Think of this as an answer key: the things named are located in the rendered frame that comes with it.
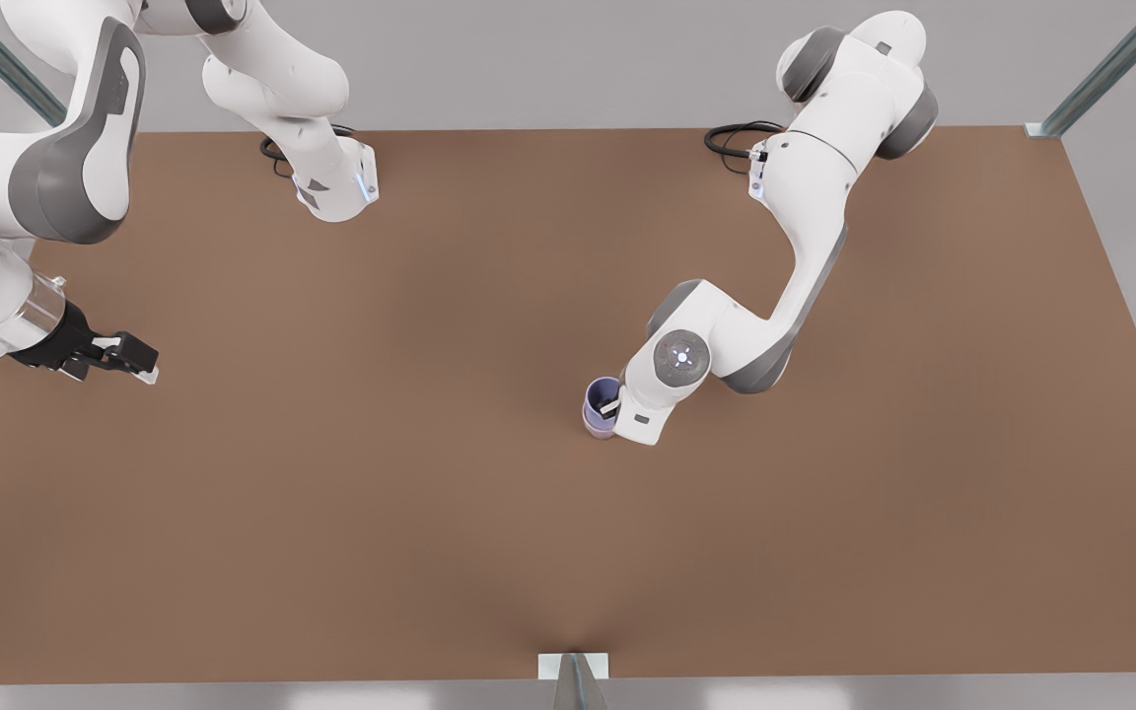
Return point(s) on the silver frame post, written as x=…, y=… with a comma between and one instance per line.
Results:
x=575, y=680
x=1110, y=69
x=6, y=59

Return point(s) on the pink cup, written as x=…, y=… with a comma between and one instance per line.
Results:
x=596, y=432

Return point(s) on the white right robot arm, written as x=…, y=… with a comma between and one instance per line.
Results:
x=65, y=148

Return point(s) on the purple cup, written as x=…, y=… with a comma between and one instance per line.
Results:
x=592, y=404

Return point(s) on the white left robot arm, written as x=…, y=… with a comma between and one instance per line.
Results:
x=824, y=187

